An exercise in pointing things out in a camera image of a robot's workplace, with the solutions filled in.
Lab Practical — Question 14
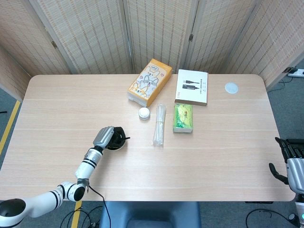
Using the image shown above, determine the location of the orange corgi print tissue pack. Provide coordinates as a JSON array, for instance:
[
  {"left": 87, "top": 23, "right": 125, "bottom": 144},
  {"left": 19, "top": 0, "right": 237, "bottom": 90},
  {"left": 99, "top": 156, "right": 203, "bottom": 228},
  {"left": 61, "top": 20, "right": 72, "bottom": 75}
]
[{"left": 126, "top": 58, "right": 172, "bottom": 108}]

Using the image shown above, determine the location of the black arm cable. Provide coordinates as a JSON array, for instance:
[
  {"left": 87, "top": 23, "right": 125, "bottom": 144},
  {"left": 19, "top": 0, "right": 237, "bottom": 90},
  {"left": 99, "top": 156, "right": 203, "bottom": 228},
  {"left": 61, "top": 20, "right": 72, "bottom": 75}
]
[{"left": 87, "top": 185, "right": 112, "bottom": 223}]

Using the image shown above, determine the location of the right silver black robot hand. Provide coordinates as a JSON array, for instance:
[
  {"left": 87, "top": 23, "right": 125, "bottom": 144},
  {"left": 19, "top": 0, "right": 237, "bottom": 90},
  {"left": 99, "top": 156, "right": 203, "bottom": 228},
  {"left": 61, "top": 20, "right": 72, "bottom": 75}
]
[{"left": 268, "top": 137, "right": 304, "bottom": 194}]

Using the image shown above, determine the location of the green tissue pack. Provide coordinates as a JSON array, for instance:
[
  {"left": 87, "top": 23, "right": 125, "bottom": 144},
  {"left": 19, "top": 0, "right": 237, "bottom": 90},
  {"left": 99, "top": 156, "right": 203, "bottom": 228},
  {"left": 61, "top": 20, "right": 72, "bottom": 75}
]
[{"left": 172, "top": 103, "right": 194, "bottom": 133}]

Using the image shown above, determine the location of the clear wrapped straw bundle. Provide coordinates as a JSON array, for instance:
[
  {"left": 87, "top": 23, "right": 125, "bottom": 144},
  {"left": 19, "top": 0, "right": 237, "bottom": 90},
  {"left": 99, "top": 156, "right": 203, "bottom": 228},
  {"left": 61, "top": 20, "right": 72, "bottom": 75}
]
[{"left": 151, "top": 103, "right": 167, "bottom": 147}]

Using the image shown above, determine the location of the white power strip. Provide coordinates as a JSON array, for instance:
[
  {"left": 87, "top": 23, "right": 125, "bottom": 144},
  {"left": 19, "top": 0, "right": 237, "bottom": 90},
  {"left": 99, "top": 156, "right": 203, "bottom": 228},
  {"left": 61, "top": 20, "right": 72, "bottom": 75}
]
[{"left": 282, "top": 67, "right": 304, "bottom": 78}]

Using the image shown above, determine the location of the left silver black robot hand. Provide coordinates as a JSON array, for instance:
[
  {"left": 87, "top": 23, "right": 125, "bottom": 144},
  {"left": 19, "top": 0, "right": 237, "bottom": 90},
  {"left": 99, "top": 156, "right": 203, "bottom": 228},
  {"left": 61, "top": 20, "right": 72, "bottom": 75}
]
[{"left": 92, "top": 126, "right": 125, "bottom": 151}]

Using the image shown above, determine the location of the black looped floor cable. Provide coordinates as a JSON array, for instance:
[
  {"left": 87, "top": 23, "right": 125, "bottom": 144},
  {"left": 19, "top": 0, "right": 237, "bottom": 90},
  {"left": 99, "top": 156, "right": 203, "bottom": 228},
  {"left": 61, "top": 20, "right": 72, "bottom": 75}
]
[{"left": 246, "top": 209, "right": 293, "bottom": 228}]

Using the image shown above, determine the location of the black floor cable tangle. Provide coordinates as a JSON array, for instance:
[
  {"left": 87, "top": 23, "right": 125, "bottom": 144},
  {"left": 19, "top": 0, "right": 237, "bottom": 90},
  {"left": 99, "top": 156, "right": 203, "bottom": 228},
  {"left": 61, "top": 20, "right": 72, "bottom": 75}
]
[{"left": 59, "top": 205, "right": 103, "bottom": 228}]

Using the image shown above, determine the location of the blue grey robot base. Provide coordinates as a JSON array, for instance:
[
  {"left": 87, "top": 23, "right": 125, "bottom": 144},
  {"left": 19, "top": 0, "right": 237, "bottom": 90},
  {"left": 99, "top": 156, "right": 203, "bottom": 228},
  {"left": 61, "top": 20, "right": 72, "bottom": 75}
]
[{"left": 99, "top": 201, "right": 202, "bottom": 228}]

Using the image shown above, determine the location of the grey round desk grommet cap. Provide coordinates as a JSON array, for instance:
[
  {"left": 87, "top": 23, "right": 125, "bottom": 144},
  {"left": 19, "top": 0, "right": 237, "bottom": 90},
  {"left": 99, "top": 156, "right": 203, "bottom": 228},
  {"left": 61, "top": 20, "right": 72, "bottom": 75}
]
[{"left": 224, "top": 82, "right": 239, "bottom": 95}]

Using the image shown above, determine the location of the small white round jar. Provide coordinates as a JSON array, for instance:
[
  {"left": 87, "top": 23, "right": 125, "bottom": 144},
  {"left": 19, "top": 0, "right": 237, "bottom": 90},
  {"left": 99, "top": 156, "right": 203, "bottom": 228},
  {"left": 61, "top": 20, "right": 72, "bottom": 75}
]
[{"left": 138, "top": 107, "right": 151, "bottom": 121}]

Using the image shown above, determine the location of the bamboo folding screen panel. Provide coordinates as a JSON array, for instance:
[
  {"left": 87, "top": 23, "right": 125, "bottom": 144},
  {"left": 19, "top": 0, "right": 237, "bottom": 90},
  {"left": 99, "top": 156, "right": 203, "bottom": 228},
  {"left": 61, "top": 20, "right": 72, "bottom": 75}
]
[
  {"left": 225, "top": 0, "right": 304, "bottom": 91},
  {"left": 182, "top": 0, "right": 262, "bottom": 75},
  {"left": 0, "top": 45, "right": 31, "bottom": 102},
  {"left": 122, "top": 0, "right": 199, "bottom": 74},
  {"left": 30, "top": 0, "right": 133, "bottom": 75},
  {"left": 0, "top": 0, "right": 72, "bottom": 76}
]

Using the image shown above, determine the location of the thin cable by power strip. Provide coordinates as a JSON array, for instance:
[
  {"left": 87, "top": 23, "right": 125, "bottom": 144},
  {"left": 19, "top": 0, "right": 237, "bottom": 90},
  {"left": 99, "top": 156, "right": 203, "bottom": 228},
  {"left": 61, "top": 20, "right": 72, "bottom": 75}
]
[{"left": 267, "top": 77, "right": 293, "bottom": 92}]

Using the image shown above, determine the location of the white cable product box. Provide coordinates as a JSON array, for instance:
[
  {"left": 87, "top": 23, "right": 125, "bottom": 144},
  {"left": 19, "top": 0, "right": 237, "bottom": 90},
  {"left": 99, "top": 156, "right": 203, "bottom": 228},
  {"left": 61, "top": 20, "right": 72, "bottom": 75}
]
[{"left": 174, "top": 69, "right": 209, "bottom": 107}]

